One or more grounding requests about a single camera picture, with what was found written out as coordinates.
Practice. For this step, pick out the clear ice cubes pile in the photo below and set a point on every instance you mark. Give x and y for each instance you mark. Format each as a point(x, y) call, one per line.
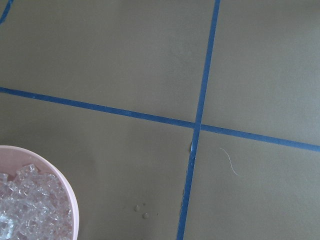
point(34, 206)

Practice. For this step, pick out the pink bowl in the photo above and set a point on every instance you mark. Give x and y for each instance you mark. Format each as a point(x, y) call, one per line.
point(13, 158)

